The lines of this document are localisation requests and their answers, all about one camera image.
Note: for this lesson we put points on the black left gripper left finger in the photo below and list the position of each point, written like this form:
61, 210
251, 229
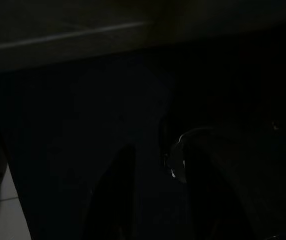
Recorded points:
115, 200

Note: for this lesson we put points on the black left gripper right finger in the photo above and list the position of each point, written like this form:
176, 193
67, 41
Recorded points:
215, 190

